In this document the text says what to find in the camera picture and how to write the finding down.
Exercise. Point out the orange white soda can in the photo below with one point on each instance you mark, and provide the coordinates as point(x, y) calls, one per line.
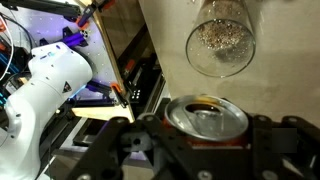
point(206, 116)

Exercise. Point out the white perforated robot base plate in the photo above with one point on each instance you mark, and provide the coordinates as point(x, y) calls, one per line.
point(100, 56)

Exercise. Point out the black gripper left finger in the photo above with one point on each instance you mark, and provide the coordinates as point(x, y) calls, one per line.
point(100, 150)

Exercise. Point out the clear tall drinking glass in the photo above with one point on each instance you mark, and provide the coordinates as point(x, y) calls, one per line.
point(220, 46)

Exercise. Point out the purple metal bracket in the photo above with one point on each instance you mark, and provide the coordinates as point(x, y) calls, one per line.
point(75, 38)

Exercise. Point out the light wooden cart top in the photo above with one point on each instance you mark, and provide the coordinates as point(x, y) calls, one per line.
point(100, 113)

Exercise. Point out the orange black clamp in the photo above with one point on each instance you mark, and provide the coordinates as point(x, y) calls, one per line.
point(88, 15)
point(118, 93)

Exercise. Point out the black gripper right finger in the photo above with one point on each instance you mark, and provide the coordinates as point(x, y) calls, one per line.
point(266, 146)

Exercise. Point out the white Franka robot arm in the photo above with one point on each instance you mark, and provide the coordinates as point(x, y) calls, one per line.
point(43, 100)

